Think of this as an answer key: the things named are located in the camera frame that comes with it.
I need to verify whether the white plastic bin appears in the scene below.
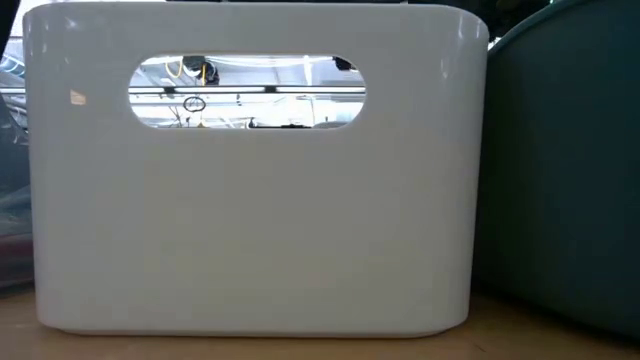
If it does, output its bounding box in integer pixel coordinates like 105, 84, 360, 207
22, 2, 490, 338

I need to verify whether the silver horizontal rail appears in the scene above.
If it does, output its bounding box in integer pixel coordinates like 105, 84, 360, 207
0, 86, 367, 96

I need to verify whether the blue white striped object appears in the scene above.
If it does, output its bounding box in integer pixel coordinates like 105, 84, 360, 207
0, 53, 26, 79

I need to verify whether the teal plastic bin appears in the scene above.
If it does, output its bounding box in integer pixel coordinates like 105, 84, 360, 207
472, 0, 640, 341

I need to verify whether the clear plastic toiletry bag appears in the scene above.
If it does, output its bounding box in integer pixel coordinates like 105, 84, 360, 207
0, 94, 35, 294

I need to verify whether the yellow cable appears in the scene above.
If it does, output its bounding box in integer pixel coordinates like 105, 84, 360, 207
167, 58, 210, 129

